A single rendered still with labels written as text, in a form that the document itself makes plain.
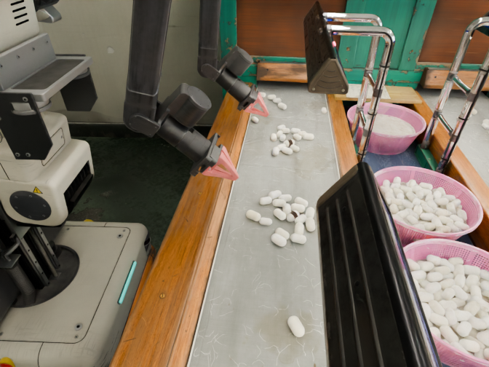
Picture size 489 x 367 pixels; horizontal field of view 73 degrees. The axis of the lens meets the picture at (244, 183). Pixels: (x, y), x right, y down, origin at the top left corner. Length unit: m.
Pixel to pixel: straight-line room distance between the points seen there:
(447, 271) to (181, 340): 0.55
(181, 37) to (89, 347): 1.83
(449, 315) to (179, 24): 2.09
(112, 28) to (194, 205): 1.83
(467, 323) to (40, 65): 1.05
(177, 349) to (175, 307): 0.07
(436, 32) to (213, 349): 1.37
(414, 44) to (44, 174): 1.37
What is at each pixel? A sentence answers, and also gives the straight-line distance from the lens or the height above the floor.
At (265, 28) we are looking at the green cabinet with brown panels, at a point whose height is 0.98.
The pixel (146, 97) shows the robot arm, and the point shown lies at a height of 1.06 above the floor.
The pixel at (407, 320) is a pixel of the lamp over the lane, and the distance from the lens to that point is 0.24.
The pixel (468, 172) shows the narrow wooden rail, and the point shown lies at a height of 0.76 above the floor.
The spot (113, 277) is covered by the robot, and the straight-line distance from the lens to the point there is 1.36.
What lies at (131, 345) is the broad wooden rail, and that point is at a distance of 0.63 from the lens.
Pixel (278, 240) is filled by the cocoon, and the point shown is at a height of 0.76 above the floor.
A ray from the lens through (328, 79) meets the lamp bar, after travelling 0.70.
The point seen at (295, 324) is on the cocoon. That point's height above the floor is 0.76.
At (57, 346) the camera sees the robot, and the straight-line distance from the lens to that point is 1.28.
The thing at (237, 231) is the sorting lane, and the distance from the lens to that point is 0.78.
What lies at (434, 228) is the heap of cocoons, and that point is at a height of 0.73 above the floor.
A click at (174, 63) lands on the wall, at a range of 2.43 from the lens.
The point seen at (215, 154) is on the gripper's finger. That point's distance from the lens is 0.69.
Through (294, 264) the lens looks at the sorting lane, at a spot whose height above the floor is 0.74.
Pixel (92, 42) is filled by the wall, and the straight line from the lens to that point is 2.57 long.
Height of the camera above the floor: 1.30
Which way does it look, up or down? 38 degrees down
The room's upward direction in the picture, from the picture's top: straight up
